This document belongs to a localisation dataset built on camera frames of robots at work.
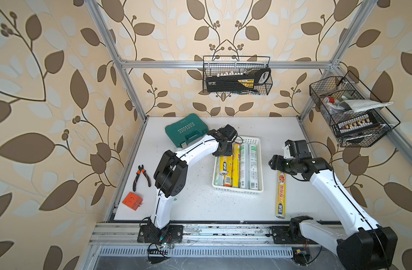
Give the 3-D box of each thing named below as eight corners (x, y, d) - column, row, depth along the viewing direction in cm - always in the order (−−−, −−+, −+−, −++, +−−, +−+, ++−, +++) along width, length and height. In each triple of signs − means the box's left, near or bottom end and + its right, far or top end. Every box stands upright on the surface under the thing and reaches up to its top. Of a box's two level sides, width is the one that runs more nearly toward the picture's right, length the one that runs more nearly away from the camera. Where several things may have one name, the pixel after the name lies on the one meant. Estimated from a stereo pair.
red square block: (126, 205, 85) (121, 201, 80) (134, 195, 88) (130, 191, 83) (136, 211, 83) (132, 207, 78) (143, 200, 86) (140, 196, 82)
